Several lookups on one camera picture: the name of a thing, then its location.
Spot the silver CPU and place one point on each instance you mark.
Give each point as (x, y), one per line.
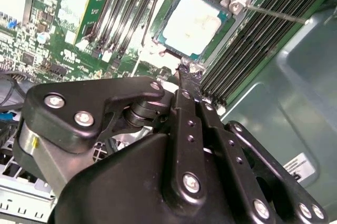
(192, 23)

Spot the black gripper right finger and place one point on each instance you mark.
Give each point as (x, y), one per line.
(231, 153)

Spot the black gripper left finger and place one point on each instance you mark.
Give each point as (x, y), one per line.
(79, 102)

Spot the thin metal locking lever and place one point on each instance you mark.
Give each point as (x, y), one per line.
(136, 63)
(276, 13)

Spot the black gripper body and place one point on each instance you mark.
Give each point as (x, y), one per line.
(118, 181)

